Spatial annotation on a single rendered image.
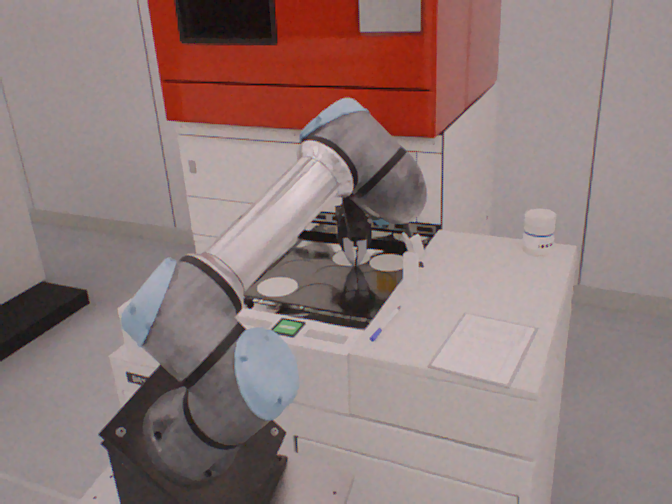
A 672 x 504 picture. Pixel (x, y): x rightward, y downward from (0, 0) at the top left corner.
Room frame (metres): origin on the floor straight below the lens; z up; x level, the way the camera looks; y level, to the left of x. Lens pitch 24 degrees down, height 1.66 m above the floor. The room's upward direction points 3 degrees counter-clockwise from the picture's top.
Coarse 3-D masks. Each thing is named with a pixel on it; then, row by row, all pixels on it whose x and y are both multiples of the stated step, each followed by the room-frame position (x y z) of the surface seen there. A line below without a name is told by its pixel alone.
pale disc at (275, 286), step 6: (264, 282) 1.48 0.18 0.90; (270, 282) 1.48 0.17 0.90; (276, 282) 1.48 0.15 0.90; (282, 282) 1.47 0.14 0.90; (288, 282) 1.47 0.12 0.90; (294, 282) 1.47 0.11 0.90; (258, 288) 1.45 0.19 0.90; (264, 288) 1.45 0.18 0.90; (270, 288) 1.45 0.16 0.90; (276, 288) 1.44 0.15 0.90; (282, 288) 1.44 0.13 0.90; (288, 288) 1.44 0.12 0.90; (294, 288) 1.44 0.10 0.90; (264, 294) 1.42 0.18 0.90; (270, 294) 1.41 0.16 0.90; (276, 294) 1.41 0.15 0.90; (282, 294) 1.41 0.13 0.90
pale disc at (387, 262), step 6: (378, 258) 1.58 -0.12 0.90; (384, 258) 1.58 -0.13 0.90; (390, 258) 1.58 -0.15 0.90; (396, 258) 1.58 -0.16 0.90; (402, 258) 1.57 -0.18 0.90; (372, 264) 1.55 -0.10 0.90; (378, 264) 1.55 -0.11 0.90; (384, 264) 1.54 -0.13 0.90; (390, 264) 1.54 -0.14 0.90; (396, 264) 1.54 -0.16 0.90; (402, 264) 1.54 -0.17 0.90; (384, 270) 1.51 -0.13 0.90; (390, 270) 1.51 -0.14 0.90; (396, 270) 1.51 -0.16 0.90
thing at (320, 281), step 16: (304, 240) 1.73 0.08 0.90; (288, 256) 1.63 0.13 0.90; (304, 256) 1.62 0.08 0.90; (320, 256) 1.62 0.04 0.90; (272, 272) 1.53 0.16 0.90; (288, 272) 1.53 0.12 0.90; (304, 272) 1.53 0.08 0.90; (320, 272) 1.52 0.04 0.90; (336, 272) 1.51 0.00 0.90; (352, 272) 1.51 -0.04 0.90; (368, 272) 1.50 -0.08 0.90; (384, 272) 1.50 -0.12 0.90; (400, 272) 1.49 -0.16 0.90; (256, 288) 1.45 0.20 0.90; (304, 288) 1.44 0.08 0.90; (320, 288) 1.43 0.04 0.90; (336, 288) 1.43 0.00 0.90; (352, 288) 1.42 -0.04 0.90; (368, 288) 1.42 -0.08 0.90; (384, 288) 1.41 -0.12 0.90; (304, 304) 1.35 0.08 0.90; (320, 304) 1.35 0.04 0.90; (336, 304) 1.35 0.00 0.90; (352, 304) 1.34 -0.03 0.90; (368, 304) 1.34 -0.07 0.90; (384, 304) 1.34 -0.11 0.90
